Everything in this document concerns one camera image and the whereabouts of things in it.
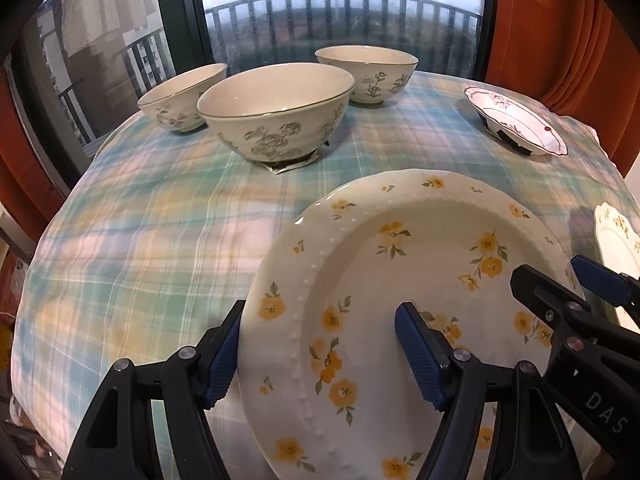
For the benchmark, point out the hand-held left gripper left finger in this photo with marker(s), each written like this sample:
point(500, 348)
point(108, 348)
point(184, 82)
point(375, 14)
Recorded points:
point(225, 355)

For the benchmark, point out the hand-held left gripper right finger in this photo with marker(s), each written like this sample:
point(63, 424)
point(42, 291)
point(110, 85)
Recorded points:
point(417, 355)

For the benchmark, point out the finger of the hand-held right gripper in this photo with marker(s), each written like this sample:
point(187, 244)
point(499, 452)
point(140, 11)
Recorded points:
point(540, 292)
point(600, 280)

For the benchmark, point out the small yellow floral plate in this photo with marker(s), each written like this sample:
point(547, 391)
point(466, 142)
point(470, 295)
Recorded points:
point(615, 240)

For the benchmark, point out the large yellow floral plate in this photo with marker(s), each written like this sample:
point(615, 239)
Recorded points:
point(380, 270)

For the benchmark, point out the red patterned white plate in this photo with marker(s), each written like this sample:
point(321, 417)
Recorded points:
point(515, 112)

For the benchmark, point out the large grey floral bowl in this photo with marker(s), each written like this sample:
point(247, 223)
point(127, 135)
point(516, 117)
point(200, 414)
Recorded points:
point(275, 95)

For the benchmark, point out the small grey floral bowl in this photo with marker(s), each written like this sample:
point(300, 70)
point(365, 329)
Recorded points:
point(370, 67)
point(175, 95)

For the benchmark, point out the plaid tablecloth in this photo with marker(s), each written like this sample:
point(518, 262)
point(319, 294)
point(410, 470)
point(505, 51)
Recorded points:
point(150, 240)

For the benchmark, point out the black stand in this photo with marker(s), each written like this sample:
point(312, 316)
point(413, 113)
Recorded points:
point(515, 141)

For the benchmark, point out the orange curtain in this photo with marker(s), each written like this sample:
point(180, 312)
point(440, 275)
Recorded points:
point(550, 25)
point(25, 180)

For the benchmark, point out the black balcony railing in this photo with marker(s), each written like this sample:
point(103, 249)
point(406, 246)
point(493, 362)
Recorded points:
point(280, 25)
point(135, 65)

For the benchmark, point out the white hanging cloth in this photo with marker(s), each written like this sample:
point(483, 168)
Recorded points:
point(105, 5)

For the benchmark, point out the black window frame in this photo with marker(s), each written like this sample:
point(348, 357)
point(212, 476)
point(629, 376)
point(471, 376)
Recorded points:
point(45, 120)

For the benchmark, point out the dark green window frame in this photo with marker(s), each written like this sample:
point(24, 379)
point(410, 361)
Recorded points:
point(182, 10)

